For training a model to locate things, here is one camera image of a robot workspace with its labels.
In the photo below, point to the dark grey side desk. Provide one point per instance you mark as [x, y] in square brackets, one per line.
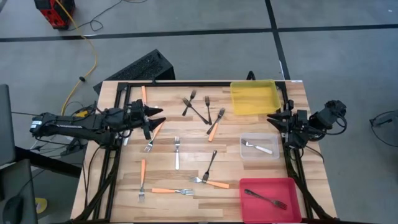
[21, 186]

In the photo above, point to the red plastic bin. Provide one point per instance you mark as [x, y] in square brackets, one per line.
[258, 211]

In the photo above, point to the black base beam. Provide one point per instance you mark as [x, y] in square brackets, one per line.
[46, 161]

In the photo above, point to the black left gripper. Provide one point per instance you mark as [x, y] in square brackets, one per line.
[136, 116]

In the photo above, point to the dark grey monitor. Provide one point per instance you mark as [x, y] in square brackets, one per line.
[6, 124]

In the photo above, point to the clear plastic bin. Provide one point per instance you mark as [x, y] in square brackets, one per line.
[248, 155]

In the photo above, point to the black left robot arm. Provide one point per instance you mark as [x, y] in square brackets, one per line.
[71, 126]

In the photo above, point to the black aluminium table frame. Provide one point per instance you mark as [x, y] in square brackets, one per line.
[186, 84]

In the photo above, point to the red black equipment case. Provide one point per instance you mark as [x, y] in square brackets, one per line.
[53, 14]

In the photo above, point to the yellow round object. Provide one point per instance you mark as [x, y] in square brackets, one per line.
[42, 205]

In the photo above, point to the black computer mouse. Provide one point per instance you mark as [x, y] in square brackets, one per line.
[12, 210]

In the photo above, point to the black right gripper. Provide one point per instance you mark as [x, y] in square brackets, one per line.
[297, 127]

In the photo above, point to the yellow plastic bin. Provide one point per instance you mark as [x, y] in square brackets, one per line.
[255, 98]

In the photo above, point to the black clamp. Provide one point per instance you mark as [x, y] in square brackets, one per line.
[248, 77]

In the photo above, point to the white strip on frame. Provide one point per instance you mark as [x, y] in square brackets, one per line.
[126, 142]

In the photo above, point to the black perforated metal box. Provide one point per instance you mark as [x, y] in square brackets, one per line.
[140, 68]

